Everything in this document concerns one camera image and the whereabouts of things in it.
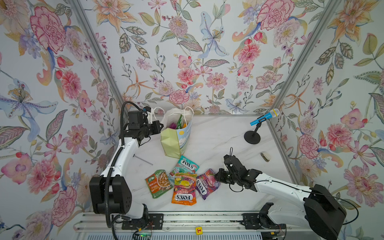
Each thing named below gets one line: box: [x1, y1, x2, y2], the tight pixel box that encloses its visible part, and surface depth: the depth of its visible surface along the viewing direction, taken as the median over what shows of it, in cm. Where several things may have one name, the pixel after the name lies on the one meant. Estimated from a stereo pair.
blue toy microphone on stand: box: [244, 108, 280, 145], surface depth 97 cm
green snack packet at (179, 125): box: [176, 114, 183, 129], surface depth 89 cm
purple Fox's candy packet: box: [196, 168, 221, 200], surface depth 84 cm
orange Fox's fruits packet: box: [172, 173, 197, 206], surface depth 83 cm
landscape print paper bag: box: [160, 106, 194, 159], surface depth 88 cm
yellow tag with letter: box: [195, 226, 203, 236], surface depth 72 cm
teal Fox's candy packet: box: [168, 155, 200, 175], surface depth 92 cm
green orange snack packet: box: [144, 169, 174, 199], surface depth 88 cm
